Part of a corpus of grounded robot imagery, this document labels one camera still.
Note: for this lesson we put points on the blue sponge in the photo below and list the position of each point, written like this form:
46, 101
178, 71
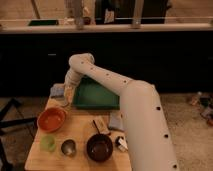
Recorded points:
57, 90

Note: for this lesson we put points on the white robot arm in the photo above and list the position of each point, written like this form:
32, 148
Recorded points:
148, 138

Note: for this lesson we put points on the metal cup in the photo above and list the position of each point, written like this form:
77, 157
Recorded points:
68, 147

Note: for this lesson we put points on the green plastic cup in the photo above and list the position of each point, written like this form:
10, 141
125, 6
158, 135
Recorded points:
47, 143

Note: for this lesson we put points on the green plastic tray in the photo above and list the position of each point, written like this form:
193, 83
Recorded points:
89, 94

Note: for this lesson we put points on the grey triangular cloth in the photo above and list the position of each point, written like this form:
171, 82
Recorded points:
115, 122

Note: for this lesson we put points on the white dish brush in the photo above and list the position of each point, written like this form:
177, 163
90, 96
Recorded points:
121, 144

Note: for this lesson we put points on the dark purple bowl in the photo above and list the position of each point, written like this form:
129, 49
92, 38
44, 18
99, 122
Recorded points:
99, 147

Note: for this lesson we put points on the orange bowl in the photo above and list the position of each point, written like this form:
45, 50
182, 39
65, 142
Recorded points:
51, 119

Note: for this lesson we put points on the dark counter cabinet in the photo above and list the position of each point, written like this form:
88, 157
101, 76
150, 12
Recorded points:
174, 57

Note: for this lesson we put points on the dark green flat object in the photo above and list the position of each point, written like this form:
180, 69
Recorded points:
43, 23

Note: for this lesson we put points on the black tripod stand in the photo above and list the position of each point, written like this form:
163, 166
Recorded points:
6, 166

